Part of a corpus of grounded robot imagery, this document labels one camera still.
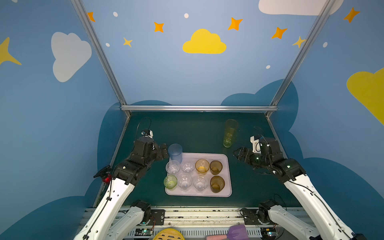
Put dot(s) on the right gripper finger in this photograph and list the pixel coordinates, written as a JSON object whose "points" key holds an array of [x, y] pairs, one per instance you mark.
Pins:
{"points": [[243, 157], [242, 151]]}

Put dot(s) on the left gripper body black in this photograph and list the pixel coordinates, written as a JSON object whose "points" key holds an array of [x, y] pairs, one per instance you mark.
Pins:
{"points": [[160, 150]]}

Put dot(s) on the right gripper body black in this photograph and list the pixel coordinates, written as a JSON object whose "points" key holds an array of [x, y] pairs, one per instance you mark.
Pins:
{"points": [[246, 154]]}

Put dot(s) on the tall green cup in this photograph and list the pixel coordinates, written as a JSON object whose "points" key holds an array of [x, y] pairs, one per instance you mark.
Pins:
{"points": [[229, 137]]}

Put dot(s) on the brown textured cup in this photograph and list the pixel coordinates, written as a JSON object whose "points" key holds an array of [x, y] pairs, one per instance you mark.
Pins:
{"points": [[217, 184], [216, 167]]}

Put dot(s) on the tall yellow cup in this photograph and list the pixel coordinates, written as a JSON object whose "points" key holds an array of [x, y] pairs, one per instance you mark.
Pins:
{"points": [[231, 124]]}

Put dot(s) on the tall blue textured cup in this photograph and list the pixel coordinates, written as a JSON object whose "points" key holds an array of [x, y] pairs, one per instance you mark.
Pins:
{"points": [[176, 153]]}

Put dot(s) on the clear faceted glass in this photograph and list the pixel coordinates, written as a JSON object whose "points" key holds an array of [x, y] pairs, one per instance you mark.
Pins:
{"points": [[185, 181], [187, 166], [200, 183], [173, 167]]}

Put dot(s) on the small green cup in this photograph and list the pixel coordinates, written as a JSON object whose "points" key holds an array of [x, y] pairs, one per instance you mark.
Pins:
{"points": [[170, 182]]}

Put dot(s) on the yellow transparent cup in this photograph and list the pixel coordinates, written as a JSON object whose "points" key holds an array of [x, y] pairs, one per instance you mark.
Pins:
{"points": [[202, 166]]}

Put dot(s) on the clear faceted glass back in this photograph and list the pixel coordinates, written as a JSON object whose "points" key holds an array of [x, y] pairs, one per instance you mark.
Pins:
{"points": [[187, 166]]}

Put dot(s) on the pink plastic tray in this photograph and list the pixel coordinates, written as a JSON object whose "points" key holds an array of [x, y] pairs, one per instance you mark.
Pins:
{"points": [[192, 191]]}

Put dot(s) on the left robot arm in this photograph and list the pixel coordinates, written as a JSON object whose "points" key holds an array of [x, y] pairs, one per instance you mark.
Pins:
{"points": [[100, 225]]}

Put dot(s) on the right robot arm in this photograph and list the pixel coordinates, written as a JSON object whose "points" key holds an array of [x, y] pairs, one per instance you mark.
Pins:
{"points": [[327, 225]]}

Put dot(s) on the purple toy shovel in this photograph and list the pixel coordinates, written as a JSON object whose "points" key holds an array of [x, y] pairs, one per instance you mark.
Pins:
{"points": [[238, 232]]}

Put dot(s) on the yellow round lid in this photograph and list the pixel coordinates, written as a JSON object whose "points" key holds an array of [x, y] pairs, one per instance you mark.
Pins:
{"points": [[169, 234]]}

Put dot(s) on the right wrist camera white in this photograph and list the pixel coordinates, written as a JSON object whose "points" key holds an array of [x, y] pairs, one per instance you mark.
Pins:
{"points": [[256, 148]]}

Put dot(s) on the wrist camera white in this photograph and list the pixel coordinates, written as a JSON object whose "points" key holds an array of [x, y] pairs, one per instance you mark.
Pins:
{"points": [[147, 133], [256, 148]]}

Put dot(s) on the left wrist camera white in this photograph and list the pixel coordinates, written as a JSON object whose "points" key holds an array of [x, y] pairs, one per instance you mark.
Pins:
{"points": [[147, 133]]}

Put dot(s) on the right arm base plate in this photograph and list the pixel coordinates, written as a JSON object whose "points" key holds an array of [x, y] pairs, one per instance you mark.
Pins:
{"points": [[250, 216]]}

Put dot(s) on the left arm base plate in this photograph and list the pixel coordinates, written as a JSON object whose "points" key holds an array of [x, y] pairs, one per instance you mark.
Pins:
{"points": [[157, 217]]}

